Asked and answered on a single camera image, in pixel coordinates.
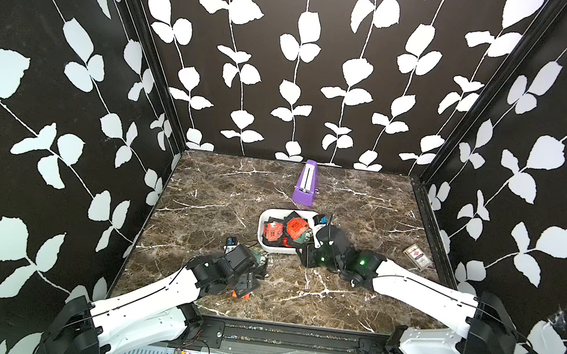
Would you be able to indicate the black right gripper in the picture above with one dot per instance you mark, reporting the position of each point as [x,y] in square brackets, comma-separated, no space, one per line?
[308,251]

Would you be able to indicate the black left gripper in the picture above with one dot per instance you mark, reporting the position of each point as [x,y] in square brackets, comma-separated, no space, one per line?
[246,279]

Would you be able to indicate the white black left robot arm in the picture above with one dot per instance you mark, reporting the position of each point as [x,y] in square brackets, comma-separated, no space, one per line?
[162,311]

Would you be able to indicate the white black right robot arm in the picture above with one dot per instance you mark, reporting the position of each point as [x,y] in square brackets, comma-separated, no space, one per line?
[472,324]

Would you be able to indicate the red round label tea bag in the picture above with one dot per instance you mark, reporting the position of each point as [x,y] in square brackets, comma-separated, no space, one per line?
[273,234]

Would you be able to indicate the white plastic storage box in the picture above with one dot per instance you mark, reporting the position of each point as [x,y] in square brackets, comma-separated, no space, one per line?
[281,215]

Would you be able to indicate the purple metronome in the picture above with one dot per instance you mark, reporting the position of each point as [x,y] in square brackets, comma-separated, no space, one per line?
[306,188]

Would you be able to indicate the black front mounting rail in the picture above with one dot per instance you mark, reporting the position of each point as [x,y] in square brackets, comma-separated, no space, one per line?
[215,330]

